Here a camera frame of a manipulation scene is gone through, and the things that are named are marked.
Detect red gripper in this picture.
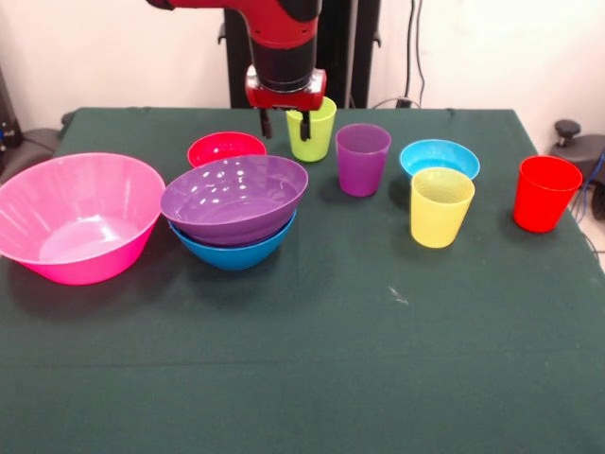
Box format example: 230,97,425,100
244,65,328,142

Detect red cup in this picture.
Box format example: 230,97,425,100
513,155,584,234

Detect black wall cable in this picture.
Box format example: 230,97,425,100
405,0,426,108

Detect large pink bowl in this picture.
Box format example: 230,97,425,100
0,152,166,287

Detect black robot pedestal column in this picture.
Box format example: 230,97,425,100
217,0,382,110

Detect large blue bowl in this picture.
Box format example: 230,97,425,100
168,210,298,271

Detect small crimson bowl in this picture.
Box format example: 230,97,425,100
186,131,268,169

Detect dark green table cloth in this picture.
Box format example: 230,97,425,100
0,106,605,454

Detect black equipment box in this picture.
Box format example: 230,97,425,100
0,65,23,152

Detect black pedestal leg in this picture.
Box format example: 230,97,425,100
0,128,62,190
549,134,605,200

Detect yellow cup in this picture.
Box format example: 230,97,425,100
409,167,475,249

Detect large purple bowl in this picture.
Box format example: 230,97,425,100
160,154,309,246

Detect small light blue bowl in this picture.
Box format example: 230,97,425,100
399,139,481,183

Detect black knob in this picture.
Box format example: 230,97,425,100
554,119,581,147

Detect purple cup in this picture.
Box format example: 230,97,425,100
335,123,392,199

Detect green cup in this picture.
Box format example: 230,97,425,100
285,96,337,164

